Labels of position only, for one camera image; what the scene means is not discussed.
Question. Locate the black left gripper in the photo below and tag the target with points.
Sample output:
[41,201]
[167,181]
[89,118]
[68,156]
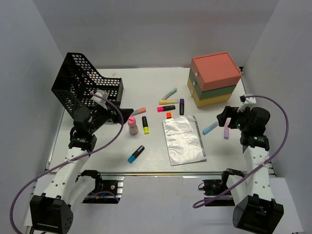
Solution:
[115,118]

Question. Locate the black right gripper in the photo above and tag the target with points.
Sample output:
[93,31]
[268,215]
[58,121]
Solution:
[233,112]

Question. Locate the pastel purple highlighter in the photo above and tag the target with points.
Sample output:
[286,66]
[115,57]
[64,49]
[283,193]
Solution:
[227,129]

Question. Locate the pink glue bottle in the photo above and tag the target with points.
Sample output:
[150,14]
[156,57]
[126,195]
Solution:
[132,124]

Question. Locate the pastel blue highlighter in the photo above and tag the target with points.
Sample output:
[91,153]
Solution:
[210,128]

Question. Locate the green drawer box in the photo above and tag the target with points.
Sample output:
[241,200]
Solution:
[210,93]

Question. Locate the coral top drawer box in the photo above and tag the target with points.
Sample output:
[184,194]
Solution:
[215,71]

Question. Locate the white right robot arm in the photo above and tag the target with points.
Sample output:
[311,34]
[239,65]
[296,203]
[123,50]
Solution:
[256,209]

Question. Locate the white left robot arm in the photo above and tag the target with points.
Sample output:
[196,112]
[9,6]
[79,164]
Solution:
[52,211]

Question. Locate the pastel orange highlighter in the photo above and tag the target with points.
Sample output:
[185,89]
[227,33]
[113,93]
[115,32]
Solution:
[138,111]

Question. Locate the yellow black highlighter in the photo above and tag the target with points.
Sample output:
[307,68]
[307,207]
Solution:
[145,125]

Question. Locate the pink black highlighter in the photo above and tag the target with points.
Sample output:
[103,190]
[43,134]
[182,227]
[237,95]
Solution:
[165,108]

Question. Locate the blue black highlighter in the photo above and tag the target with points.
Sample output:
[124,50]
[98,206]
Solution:
[134,155]

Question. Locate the yellow bottom drawer box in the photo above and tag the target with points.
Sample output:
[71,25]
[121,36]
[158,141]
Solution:
[207,101]

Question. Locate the pastel yellow highlighter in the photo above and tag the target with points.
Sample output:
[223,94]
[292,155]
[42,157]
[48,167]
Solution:
[168,101]

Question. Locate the pastel green highlighter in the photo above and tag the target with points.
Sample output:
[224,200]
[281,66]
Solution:
[169,94]

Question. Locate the black mesh file holder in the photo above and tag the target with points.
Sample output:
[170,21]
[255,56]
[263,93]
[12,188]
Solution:
[77,78]

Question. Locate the purple black highlighter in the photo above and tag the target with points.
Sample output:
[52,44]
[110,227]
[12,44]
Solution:
[181,106]

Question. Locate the white safety instruction booklet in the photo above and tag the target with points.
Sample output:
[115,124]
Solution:
[184,141]

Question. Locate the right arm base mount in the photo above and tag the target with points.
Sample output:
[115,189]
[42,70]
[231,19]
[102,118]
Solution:
[213,187]

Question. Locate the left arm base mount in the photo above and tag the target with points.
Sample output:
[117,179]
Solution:
[106,189]

